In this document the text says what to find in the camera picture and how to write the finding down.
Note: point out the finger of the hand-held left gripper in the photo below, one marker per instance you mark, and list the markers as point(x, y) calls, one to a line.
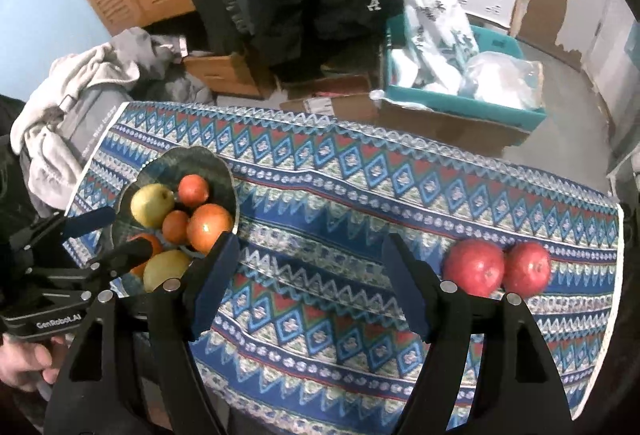
point(127, 252)
point(92, 220)

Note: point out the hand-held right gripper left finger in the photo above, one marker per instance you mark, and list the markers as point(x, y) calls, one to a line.
point(217, 277)

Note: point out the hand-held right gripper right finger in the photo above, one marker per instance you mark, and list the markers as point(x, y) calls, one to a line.
point(405, 287)

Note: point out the yellow apple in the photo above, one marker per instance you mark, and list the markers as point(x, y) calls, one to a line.
point(165, 267)

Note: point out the large orange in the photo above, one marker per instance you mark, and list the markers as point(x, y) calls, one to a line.
point(210, 227)

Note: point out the red apple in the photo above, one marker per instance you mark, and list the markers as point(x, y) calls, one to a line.
point(527, 267)
point(474, 267)

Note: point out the small red orange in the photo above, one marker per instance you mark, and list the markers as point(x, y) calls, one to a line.
point(193, 190)

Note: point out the clear glass bowl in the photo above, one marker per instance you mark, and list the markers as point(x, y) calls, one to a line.
point(210, 170)

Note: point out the person's left hand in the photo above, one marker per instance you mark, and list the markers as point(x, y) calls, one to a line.
point(25, 362)

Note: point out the beige hoodie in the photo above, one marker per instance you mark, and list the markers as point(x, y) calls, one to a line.
point(55, 135)

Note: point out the blue patterned tablecloth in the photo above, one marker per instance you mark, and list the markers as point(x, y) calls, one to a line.
point(325, 195)

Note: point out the dark grey cloth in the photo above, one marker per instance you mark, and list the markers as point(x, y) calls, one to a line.
point(165, 65)

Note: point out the cardboard box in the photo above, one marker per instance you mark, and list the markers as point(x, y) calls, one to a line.
point(350, 107)

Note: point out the teal box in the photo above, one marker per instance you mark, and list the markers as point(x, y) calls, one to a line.
point(450, 102)

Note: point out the wooden drawer box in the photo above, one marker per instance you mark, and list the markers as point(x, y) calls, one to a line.
point(225, 72)

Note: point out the clear plastic bag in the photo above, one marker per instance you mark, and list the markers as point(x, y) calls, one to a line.
point(505, 80)

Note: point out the white printed bag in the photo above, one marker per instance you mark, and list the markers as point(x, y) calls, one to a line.
point(425, 15)

